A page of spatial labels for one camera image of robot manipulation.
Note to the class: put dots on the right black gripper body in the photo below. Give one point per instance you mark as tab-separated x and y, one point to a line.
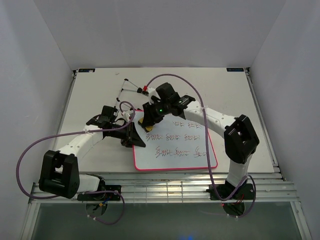
157	111

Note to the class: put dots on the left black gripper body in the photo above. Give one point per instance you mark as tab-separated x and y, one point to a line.
121	133

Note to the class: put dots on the yellow whiteboard eraser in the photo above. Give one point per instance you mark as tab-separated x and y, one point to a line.
146	123

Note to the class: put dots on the pink framed whiteboard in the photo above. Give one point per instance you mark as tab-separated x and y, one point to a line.
172	144

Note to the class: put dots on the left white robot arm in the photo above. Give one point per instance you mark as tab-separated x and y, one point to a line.
60	169

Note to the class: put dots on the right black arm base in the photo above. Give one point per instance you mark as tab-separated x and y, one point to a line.
244	192

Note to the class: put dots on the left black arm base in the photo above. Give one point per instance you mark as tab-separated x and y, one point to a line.
110	196

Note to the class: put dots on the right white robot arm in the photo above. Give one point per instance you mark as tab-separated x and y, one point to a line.
238	133

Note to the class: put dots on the left blue table label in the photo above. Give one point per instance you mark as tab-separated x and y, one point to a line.
86	70

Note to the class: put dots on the blue table label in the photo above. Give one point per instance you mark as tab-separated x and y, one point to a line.
234	69
86	70

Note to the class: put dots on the right blue table label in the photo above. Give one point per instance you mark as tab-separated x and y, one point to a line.
234	69

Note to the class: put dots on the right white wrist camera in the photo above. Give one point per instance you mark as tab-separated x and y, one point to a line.
150	93

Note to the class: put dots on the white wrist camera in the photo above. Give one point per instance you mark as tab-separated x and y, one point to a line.
150	93
128	115

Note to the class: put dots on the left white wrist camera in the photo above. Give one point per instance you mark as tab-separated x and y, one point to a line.
128	115

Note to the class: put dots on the black wire board stand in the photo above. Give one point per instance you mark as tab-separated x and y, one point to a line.
128	91

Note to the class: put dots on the aluminium rail frame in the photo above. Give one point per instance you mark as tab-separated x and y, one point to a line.
177	187

